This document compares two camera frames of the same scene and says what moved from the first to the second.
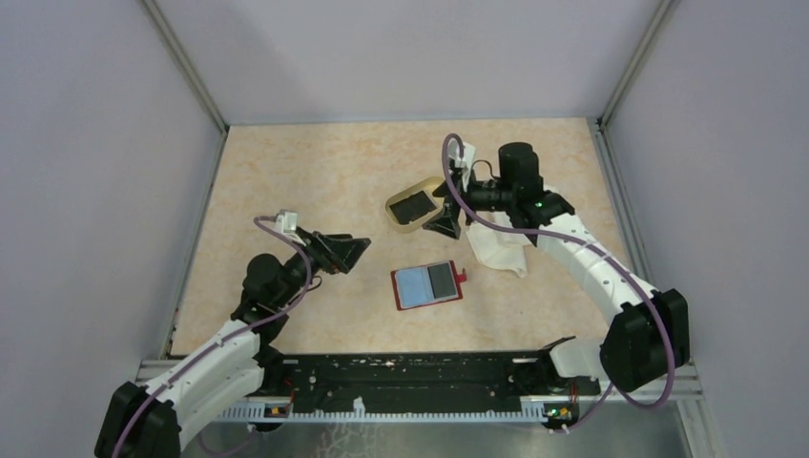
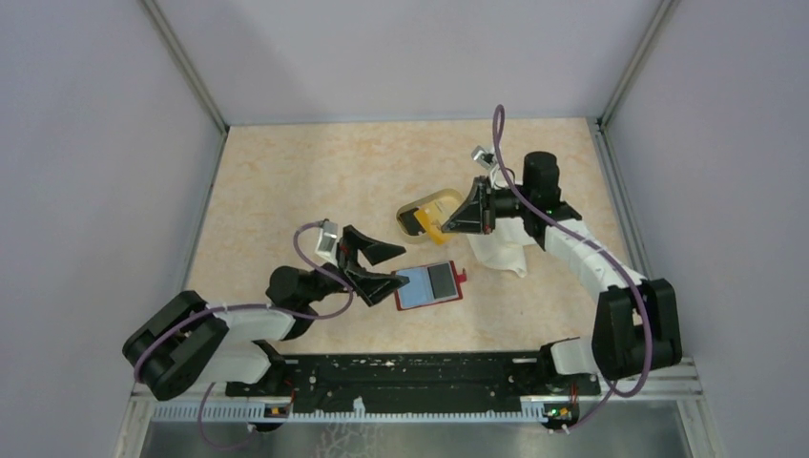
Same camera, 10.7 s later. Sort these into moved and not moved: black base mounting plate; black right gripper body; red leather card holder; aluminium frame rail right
Moved: black right gripper body
Not moved: red leather card holder; black base mounting plate; aluminium frame rail right
